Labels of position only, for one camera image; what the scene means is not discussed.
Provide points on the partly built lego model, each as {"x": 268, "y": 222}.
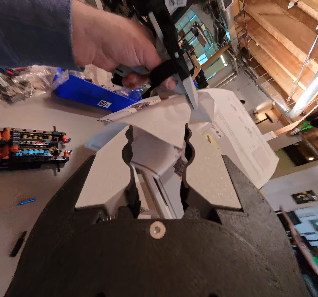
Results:
{"x": 32, "y": 150}

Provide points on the printed white paper sheet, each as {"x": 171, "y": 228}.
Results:
{"x": 243, "y": 140}

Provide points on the clear plastic bag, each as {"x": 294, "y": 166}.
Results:
{"x": 95, "y": 75}

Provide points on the person's left hand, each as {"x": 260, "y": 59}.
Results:
{"x": 111, "y": 41}

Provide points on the white book stand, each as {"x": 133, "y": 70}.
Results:
{"x": 161, "y": 197}

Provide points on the person's left forearm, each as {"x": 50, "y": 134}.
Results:
{"x": 32, "y": 24}

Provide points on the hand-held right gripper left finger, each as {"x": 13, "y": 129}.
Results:
{"x": 104, "y": 177}

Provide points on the blue lego axle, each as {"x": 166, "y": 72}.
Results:
{"x": 26, "y": 201}

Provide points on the plastic bag of lego parts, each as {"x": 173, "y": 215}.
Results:
{"x": 29, "y": 81}

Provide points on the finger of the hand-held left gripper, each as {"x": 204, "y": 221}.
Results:
{"x": 190, "y": 91}

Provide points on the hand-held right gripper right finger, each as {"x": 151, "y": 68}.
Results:
{"x": 211, "y": 177}

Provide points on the lego instruction booklet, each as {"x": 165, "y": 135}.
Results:
{"x": 159, "y": 118}

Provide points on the white pipe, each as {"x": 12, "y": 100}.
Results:
{"x": 305, "y": 101}

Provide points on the black lego piece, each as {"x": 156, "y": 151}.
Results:
{"x": 18, "y": 243}

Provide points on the blue plastic bin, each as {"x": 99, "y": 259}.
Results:
{"x": 82, "y": 91}

